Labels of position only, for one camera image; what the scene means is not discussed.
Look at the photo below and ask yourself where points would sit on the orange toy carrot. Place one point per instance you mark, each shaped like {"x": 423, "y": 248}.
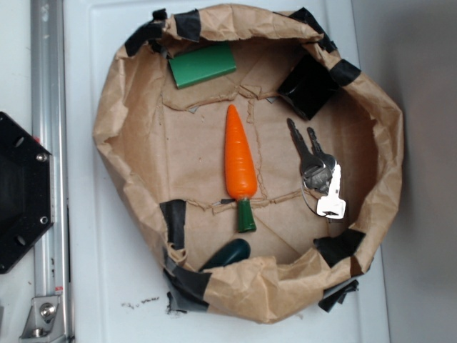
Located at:
{"x": 240, "y": 174}

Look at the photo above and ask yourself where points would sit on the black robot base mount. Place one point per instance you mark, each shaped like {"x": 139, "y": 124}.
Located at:
{"x": 26, "y": 211}

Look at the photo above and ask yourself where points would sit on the dark green oval object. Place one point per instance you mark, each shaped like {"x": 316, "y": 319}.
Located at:
{"x": 232, "y": 252}

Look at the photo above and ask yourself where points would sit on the aluminium extrusion rail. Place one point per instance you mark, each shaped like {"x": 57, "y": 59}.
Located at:
{"x": 51, "y": 253}

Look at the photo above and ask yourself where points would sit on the silver key right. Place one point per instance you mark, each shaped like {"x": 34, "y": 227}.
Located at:
{"x": 328, "y": 159}

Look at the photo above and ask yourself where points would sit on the white key tag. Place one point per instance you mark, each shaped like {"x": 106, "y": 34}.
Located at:
{"x": 332, "y": 206}

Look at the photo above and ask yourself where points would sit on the black box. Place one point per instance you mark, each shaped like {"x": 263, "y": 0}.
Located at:
{"x": 308, "y": 87}

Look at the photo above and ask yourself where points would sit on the green rectangular box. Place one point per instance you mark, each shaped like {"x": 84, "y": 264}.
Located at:
{"x": 202, "y": 64}

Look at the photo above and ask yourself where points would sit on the brown paper bag bin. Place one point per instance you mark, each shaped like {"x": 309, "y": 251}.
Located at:
{"x": 164, "y": 150}

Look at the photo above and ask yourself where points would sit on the metal corner bracket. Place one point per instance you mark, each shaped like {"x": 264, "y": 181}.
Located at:
{"x": 45, "y": 321}

